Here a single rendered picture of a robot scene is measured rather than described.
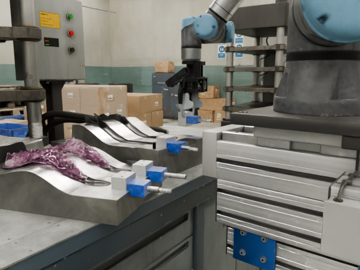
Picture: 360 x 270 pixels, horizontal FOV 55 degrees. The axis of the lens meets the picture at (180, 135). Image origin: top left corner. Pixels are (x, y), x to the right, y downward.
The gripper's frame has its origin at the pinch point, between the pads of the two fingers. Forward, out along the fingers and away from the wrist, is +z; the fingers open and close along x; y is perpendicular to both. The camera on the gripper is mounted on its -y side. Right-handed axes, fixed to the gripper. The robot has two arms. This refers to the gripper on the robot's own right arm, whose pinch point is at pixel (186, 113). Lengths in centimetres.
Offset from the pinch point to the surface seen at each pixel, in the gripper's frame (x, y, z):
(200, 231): -16.1, 16.3, 37.8
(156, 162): -35.9, 13.6, 9.5
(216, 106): 574, -298, 58
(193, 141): -15.6, 12.9, 7.0
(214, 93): 574, -304, 28
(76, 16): 9, -73, -44
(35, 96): -26, -58, -6
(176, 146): -31.2, 17.1, 5.4
